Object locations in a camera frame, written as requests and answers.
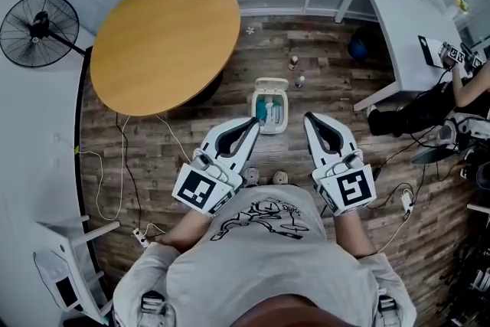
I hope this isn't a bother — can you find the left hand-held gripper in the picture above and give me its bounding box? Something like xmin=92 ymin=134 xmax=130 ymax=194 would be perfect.
xmin=171 ymin=116 xmax=261 ymax=218

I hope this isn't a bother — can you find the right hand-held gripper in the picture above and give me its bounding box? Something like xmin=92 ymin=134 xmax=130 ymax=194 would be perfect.
xmin=303 ymin=111 xmax=378 ymax=217

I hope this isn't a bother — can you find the small white trash bin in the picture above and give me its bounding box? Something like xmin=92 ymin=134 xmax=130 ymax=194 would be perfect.
xmin=248 ymin=77 xmax=290 ymax=136

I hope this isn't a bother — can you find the person's left forearm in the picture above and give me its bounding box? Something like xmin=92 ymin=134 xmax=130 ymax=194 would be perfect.
xmin=159 ymin=208 xmax=215 ymax=253

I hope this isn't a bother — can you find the person's right forearm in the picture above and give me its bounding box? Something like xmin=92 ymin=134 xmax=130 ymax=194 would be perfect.
xmin=332 ymin=209 xmax=378 ymax=258

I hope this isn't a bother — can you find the teal cloth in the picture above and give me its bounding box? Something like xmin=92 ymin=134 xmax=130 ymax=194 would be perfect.
xmin=255 ymin=95 xmax=275 ymax=120

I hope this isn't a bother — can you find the blue ball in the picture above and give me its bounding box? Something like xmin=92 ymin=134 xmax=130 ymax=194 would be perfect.
xmin=347 ymin=28 xmax=374 ymax=62

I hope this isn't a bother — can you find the grey white chair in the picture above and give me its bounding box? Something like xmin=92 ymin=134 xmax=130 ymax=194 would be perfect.
xmin=411 ymin=114 xmax=490 ymax=165

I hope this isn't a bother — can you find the round wooden table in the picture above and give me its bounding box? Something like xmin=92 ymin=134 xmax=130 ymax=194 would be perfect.
xmin=90 ymin=0 xmax=241 ymax=116

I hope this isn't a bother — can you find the person's grey printed shirt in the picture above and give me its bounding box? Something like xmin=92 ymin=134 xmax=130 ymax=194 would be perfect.
xmin=113 ymin=184 xmax=417 ymax=327

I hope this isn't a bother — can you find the flat rectangular board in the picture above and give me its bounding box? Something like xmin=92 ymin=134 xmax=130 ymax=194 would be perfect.
xmin=417 ymin=34 xmax=446 ymax=69

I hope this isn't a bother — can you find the white rectangular table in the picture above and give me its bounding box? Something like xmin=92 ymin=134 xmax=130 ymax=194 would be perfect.
xmin=335 ymin=0 xmax=466 ymax=112

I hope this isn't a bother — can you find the black round equipment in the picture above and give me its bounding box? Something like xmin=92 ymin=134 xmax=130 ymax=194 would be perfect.
xmin=459 ymin=151 xmax=490 ymax=196

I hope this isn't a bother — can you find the black harness buckle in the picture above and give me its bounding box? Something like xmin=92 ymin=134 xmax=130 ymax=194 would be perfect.
xmin=377 ymin=294 xmax=395 ymax=313
xmin=140 ymin=290 xmax=166 ymax=315

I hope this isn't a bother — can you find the person's head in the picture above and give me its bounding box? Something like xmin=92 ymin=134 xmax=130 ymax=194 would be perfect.
xmin=229 ymin=293 xmax=380 ymax=327

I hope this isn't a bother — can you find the small white side table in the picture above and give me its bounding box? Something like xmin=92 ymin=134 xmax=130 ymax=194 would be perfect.
xmin=33 ymin=215 xmax=122 ymax=325

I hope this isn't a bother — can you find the vase with yellow flowers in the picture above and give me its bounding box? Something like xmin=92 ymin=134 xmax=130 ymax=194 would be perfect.
xmin=451 ymin=0 xmax=471 ymax=21

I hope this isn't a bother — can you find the black metal rack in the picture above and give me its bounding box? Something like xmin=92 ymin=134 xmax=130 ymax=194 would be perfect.
xmin=447 ymin=237 xmax=490 ymax=327

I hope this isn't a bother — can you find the black floor fan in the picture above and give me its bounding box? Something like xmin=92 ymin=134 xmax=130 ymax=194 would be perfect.
xmin=0 ymin=0 xmax=88 ymax=69

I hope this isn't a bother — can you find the white device with screen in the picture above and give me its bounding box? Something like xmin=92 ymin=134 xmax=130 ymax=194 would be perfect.
xmin=33 ymin=250 xmax=83 ymax=313

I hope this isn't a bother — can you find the black cable with adapter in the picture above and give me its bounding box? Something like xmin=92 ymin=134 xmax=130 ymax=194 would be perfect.
xmin=367 ymin=126 xmax=464 ymax=221

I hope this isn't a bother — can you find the long black cable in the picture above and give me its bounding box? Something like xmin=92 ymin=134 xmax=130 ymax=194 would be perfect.
xmin=114 ymin=114 xmax=145 ymax=238

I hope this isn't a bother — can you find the short white cable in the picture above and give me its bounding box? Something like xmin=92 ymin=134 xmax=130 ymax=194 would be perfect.
xmin=377 ymin=212 xmax=409 ymax=256

